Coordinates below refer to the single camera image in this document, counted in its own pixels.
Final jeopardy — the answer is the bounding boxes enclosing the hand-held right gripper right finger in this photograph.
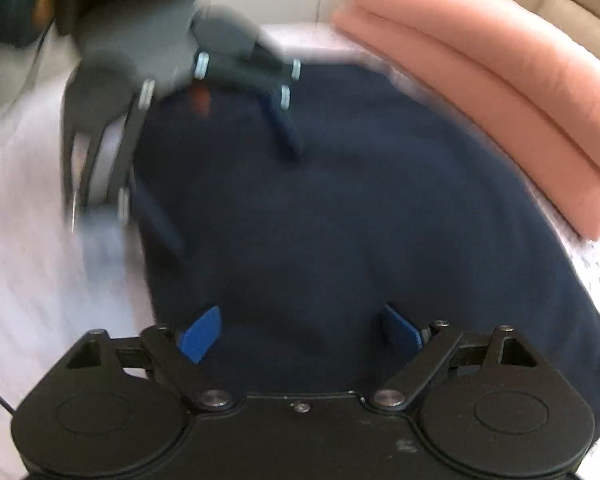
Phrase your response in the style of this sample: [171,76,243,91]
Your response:
[370,302,538,409]

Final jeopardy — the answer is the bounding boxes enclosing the floral quilted bedspread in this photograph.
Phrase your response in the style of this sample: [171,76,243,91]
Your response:
[0,22,600,480]

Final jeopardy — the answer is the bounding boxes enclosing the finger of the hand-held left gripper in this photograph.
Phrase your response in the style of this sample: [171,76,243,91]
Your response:
[192,52,305,162]
[61,62,185,263]

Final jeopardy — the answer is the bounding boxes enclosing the pink pillow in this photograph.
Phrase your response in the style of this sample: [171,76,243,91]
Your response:
[331,5,600,241]
[340,0,600,183]

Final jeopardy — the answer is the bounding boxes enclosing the navy hoodie with white stripes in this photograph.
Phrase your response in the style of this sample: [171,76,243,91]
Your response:
[130,62,600,441]

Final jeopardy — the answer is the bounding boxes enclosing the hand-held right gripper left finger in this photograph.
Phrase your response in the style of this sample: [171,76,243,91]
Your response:
[66,305,233,411]

